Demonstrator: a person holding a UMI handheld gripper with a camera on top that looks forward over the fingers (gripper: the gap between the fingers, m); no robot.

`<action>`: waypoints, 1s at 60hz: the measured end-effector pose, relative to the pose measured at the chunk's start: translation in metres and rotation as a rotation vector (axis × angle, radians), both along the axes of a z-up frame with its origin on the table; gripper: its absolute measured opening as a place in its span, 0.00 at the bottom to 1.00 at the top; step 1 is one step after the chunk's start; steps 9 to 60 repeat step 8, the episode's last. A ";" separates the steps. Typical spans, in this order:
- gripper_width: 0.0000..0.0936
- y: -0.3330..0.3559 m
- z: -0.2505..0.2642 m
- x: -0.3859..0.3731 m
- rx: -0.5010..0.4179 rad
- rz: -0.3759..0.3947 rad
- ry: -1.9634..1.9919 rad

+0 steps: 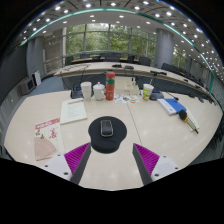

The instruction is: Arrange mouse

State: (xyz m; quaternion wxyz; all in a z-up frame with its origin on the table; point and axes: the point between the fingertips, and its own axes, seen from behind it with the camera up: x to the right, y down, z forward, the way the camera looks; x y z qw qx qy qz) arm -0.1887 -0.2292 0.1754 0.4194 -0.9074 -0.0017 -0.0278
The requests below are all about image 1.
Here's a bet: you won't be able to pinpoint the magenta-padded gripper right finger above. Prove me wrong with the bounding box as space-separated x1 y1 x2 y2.
132 143 183 186

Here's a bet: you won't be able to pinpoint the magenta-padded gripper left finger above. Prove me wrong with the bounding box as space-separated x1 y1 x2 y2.
43 142 92 185

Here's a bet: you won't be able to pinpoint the black computer mouse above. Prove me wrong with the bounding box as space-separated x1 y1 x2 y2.
100 119 114 138

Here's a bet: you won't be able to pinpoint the black mouse pad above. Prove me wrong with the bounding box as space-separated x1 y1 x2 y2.
87 115 128 155

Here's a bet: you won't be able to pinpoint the red and white brochure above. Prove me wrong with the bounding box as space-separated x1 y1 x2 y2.
34 117 66 162

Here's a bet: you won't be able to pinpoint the white booklet with red heading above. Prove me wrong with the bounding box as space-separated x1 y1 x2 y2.
59 97 88 125

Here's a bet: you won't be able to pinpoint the pale green booklet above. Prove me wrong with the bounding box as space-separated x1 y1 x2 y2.
184 108 201 132

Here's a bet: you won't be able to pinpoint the colourful printed leaflet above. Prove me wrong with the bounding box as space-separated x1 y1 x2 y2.
113 93 140 105

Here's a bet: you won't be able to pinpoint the black desk microphone unit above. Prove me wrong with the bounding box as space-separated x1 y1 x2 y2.
70 64 92 100
149 89 180 101

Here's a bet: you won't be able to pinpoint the stacked white paper cups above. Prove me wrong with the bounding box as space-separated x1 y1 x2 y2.
80 81 93 102

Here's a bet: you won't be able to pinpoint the printed paper drink cup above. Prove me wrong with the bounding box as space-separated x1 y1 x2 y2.
142 83 155 102

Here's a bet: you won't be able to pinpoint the white lidded mug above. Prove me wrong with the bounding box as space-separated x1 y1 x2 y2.
92 81 106 102

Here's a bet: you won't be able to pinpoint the white cardboard box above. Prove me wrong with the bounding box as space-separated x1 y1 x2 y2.
114 76 140 96

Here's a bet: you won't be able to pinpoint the red bottle with green band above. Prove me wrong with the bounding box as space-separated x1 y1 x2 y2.
105 70 116 102

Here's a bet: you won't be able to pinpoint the white monitor on floor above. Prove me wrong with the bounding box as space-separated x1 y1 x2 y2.
18 77 37 96

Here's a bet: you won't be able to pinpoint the long curved conference desk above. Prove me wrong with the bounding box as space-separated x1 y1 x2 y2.
53 61 218 102

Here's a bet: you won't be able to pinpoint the row of dark office chairs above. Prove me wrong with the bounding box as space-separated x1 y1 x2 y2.
64 52 208 88

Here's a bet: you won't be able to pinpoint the recessed ceiling lights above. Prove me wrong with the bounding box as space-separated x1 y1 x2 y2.
18 0 223 68

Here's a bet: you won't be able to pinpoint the black microphone with orange ring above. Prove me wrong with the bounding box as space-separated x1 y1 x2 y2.
178 109 200 135

